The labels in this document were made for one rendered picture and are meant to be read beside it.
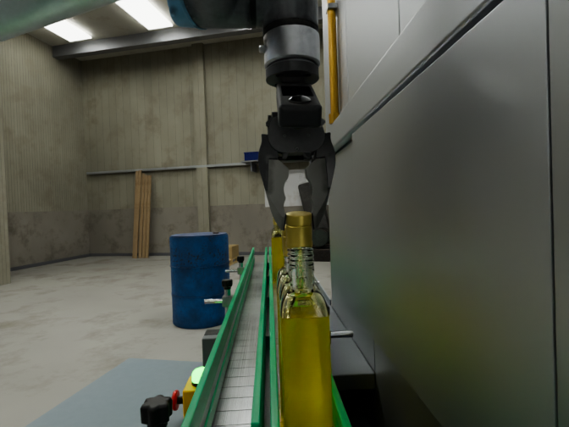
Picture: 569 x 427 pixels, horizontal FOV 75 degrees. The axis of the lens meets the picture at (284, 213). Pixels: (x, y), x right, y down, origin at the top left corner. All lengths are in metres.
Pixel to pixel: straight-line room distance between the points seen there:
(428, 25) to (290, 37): 0.17
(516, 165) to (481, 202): 0.05
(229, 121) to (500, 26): 9.65
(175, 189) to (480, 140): 10.08
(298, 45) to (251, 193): 9.01
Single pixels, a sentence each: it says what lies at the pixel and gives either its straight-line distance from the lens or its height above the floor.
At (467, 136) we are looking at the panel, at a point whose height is 1.24.
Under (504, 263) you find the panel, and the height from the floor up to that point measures 1.15.
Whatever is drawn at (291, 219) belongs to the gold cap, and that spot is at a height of 1.18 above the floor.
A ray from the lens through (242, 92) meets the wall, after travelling 9.95.
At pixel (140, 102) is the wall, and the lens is 11.15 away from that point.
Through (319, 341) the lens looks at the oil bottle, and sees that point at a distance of 0.44.
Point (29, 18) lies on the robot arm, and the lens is 0.45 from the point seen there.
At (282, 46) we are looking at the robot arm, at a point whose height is 1.39.
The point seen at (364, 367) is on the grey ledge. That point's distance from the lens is 0.78.
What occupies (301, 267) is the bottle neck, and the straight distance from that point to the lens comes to 0.43.
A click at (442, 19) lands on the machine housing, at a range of 0.40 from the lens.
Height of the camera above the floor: 1.19
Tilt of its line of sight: 1 degrees down
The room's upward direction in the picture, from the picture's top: 2 degrees counter-clockwise
